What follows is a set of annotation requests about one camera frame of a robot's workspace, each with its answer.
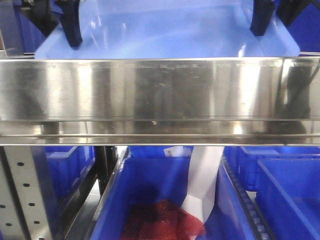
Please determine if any roller track rail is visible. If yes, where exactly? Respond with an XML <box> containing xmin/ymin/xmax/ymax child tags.
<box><xmin>220</xmin><ymin>155</ymin><xmax>271</xmax><ymax>240</ymax></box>

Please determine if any blue bin right rear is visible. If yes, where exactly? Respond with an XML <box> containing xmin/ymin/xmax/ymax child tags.
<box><xmin>223</xmin><ymin>145</ymin><xmax>320</xmax><ymax>193</ymax></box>

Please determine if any red mesh bag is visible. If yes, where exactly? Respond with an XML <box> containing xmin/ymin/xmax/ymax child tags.
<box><xmin>120</xmin><ymin>199</ymin><xmax>206</xmax><ymax>240</ymax></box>

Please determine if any stainless steel shelf rail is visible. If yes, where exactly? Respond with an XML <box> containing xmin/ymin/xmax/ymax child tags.
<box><xmin>0</xmin><ymin>56</ymin><xmax>320</xmax><ymax>146</ymax></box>

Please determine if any perforated metal shelf post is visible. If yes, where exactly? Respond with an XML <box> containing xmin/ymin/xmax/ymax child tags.
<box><xmin>0</xmin><ymin>146</ymin><xmax>64</xmax><ymax>240</ymax></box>

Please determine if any blue plastic tray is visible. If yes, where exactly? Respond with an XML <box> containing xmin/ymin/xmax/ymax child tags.
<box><xmin>35</xmin><ymin>0</ymin><xmax>300</xmax><ymax>59</ymax></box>

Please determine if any blue bin lower right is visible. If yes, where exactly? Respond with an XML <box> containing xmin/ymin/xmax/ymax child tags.
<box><xmin>255</xmin><ymin>159</ymin><xmax>320</xmax><ymax>240</ymax></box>

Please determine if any blue bin lower left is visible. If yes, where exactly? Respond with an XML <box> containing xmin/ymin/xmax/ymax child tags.
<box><xmin>45</xmin><ymin>146</ymin><xmax>95</xmax><ymax>198</ymax></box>

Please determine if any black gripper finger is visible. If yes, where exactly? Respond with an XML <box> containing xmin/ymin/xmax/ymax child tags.
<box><xmin>250</xmin><ymin>0</ymin><xmax>276</xmax><ymax>37</ymax></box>
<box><xmin>276</xmin><ymin>0</ymin><xmax>312</xmax><ymax>27</ymax></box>
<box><xmin>21</xmin><ymin>0</ymin><xmax>59</xmax><ymax>37</ymax></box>
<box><xmin>55</xmin><ymin>0</ymin><xmax>83</xmax><ymax>48</ymax></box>

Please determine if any white paper sheet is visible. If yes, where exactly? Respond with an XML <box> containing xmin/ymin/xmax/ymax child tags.
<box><xmin>181</xmin><ymin>146</ymin><xmax>224</xmax><ymax>223</ymax></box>

